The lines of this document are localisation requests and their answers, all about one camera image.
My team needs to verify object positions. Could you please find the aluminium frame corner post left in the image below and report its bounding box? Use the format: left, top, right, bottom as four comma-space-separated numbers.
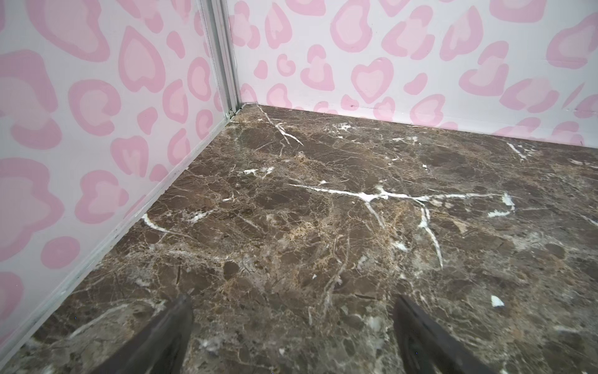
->
196, 0, 242, 119

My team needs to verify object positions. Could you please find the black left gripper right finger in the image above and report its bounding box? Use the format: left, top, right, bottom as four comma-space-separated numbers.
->
393, 295, 494, 374

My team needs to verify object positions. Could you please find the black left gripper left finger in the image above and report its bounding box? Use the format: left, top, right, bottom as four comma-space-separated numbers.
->
93, 294, 194, 373

